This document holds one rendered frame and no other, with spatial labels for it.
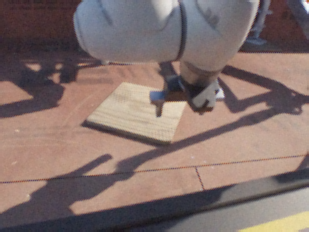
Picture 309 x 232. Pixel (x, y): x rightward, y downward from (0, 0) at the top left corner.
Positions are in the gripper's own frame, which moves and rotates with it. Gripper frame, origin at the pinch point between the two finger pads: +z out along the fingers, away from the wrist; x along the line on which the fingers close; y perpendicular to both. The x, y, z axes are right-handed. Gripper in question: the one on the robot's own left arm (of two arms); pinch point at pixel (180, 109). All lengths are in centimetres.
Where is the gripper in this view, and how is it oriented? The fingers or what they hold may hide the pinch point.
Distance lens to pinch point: 64.7
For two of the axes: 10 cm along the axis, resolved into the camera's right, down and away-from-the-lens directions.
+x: -9.9, 0.5, -1.6
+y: -1.2, -8.8, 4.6
